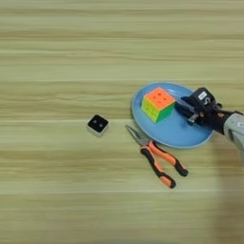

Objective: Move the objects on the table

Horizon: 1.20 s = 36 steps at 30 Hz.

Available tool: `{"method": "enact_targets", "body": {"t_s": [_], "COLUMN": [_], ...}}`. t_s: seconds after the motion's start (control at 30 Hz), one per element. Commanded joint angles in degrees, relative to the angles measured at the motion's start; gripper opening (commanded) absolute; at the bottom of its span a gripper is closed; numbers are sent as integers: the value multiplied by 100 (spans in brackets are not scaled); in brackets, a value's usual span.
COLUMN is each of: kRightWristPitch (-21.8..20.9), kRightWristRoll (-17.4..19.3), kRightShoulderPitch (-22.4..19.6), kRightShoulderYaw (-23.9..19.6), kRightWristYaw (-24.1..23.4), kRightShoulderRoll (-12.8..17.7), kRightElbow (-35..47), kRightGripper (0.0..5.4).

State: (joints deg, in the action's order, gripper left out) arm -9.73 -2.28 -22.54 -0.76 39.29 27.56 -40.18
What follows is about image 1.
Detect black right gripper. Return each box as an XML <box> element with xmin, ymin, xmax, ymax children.
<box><xmin>173</xmin><ymin>94</ymin><xmax>237</xmax><ymax>135</ymax></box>

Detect colourful puzzle cube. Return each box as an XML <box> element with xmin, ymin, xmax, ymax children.
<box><xmin>140</xmin><ymin>87</ymin><xmax>176</xmax><ymax>124</ymax></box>

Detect orange black needle-nose pliers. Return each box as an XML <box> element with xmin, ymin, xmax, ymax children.
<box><xmin>124</xmin><ymin>123</ymin><xmax>190</xmax><ymax>190</ymax></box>

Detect small black white cube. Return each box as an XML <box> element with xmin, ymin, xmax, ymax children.
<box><xmin>86</xmin><ymin>113</ymin><xmax>110</xmax><ymax>137</ymax></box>

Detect small black box white label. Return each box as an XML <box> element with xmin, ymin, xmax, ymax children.
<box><xmin>190</xmin><ymin>87</ymin><xmax>218</xmax><ymax>112</ymax></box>

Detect blue round plate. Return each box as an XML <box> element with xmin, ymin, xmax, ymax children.
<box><xmin>132</xmin><ymin>82</ymin><xmax>214</xmax><ymax>150</ymax></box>

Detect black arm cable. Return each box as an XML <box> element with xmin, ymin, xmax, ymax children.
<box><xmin>217</xmin><ymin>103</ymin><xmax>244</xmax><ymax>116</ymax></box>

